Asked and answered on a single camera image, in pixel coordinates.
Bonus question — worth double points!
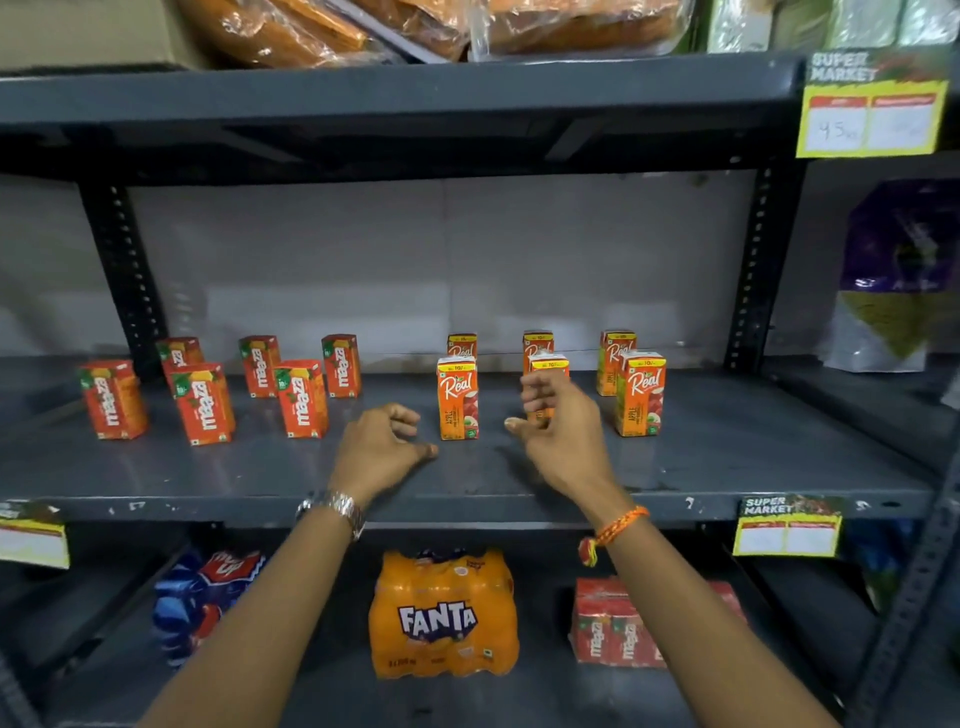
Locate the brown cardboard box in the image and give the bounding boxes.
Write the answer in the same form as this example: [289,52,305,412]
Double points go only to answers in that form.
[0,0,207,73]

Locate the group of orange juice cartons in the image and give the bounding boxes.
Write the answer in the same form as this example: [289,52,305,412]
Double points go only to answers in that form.
[436,329,668,442]

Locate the group of red juice cartons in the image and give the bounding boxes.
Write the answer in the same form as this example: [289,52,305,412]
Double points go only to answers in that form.
[78,333,363,448]

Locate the person's right forearm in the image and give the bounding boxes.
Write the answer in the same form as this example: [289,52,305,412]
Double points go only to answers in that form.
[592,517,841,728]

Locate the person's left hand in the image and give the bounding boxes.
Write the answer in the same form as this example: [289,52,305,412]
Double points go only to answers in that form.
[328,403,440,506]

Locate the grey metal shelf rack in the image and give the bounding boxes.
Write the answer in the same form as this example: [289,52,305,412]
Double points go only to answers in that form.
[757,150,960,728]
[0,51,942,728]

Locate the orange soda bottle pack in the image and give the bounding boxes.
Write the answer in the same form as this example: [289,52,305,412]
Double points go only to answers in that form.
[368,547,521,681]

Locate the small yellow price label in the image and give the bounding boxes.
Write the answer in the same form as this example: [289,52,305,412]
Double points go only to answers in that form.
[732,494,846,559]
[0,500,72,570]

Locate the blue soda bottle pack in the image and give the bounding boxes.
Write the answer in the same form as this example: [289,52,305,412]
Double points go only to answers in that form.
[153,549,268,669]

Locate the orange thread bracelet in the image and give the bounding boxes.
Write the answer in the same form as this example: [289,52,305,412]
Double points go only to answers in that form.
[577,505,651,568]

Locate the pale green packets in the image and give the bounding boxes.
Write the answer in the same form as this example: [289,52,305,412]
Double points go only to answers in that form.
[693,0,960,55]

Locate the purple snack bag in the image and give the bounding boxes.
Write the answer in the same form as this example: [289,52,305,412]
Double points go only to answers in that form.
[819,178,960,375]

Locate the person's left forearm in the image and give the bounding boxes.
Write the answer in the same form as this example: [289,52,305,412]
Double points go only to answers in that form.
[138,501,360,728]

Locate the large yellow price label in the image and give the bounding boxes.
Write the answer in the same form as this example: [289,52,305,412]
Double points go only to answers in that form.
[795,46,953,159]

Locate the orange snack in clear bag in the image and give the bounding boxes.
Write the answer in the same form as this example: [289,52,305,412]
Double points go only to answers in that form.
[352,0,697,63]
[176,0,380,70]

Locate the silver wristwatch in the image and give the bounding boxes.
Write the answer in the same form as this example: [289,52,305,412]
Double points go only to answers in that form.
[294,490,367,543]

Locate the wrapped red carton pack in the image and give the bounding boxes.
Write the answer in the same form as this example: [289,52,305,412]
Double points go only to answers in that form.
[569,576,748,669]

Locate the blue green packet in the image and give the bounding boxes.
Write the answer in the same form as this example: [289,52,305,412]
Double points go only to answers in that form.
[843,517,927,612]

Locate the person's right hand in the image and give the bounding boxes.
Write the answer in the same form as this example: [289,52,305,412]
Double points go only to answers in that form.
[504,369,636,516]

